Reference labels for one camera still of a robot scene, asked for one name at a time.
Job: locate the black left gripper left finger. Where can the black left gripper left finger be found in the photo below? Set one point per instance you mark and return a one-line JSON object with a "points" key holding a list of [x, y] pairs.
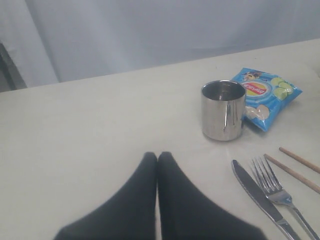
{"points": [[128, 215]]}

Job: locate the silver metal fork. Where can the silver metal fork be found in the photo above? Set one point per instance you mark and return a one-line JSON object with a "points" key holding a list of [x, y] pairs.
{"points": [[274, 191]]}

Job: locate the silver foil packet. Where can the silver foil packet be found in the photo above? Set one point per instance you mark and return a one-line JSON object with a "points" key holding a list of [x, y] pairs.
{"points": [[223, 105]]}

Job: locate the brown wooden chopstick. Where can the brown wooden chopstick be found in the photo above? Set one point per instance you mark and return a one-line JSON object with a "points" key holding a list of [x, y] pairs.
{"points": [[296, 175], [300, 160]]}

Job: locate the silver metal table knife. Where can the silver metal table knife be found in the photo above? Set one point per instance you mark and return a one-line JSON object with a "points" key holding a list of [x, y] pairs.
{"points": [[258, 196]]}

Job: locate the blue potato chips bag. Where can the blue potato chips bag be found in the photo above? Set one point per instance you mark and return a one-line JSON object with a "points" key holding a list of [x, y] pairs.
{"points": [[267, 95]]}

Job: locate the grey background curtain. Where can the grey background curtain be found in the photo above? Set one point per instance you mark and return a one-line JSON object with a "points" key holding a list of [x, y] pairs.
{"points": [[56, 41]]}

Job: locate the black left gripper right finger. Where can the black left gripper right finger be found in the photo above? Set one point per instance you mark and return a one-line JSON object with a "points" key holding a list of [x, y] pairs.
{"points": [[187, 214]]}

